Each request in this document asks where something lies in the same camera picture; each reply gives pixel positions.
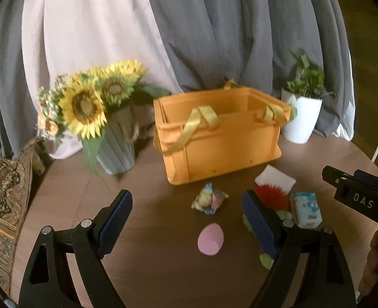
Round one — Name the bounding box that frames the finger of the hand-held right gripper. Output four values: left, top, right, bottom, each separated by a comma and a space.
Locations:
353, 169, 378, 189
322, 165, 353, 187

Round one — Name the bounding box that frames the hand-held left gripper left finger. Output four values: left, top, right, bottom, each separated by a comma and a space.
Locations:
18, 189, 133, 308

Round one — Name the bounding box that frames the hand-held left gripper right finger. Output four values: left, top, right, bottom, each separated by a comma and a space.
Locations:
242, 190, 358, 308

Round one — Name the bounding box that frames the green frog toy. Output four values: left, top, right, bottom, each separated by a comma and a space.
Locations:
242, 209, 294, 270

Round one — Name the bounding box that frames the white sponge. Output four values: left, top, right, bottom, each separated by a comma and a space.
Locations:
255, 165, 297, 195

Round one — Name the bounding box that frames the orange plastic crate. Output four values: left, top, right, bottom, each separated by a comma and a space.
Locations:
153, 86, 297, 186

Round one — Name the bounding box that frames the person's right hand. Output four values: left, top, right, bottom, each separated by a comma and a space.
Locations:
362, 230, 378, 296

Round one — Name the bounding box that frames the red fuzzy ball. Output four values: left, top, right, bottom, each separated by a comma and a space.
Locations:
254, 184, 289, 213

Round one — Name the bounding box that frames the small blue-white carton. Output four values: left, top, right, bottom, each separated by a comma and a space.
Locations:
290, 192, 324, 229

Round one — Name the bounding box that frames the pink egg-shaped sponge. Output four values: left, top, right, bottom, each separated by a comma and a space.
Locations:
197, 223, 224, 256

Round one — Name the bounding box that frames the colourful fabric ball toy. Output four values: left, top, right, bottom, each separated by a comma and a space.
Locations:
191, 182, 229, 215

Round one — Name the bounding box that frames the white ribbed plant pot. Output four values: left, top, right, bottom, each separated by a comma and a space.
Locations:
280, 87, 323, 144

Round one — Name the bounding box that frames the grey ribbed vase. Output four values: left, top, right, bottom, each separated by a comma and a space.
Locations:
96, 103, 141, 175

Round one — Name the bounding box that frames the green leafy plant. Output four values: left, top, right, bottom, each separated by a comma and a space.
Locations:
285, 51, 337, 119

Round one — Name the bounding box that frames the patterned brown cushion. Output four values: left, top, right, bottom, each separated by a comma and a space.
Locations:
0, 138, 48, 292

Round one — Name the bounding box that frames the artificial sunflower bouquet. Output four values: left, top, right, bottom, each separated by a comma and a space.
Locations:
36, 59, 172, 177

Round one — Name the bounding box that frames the grey curtain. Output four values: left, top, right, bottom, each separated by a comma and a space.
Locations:
141, 0, 356, 142
0, 0, 51, 161

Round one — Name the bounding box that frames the beige curtain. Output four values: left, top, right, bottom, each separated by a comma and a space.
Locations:
22, 0, 192, 161

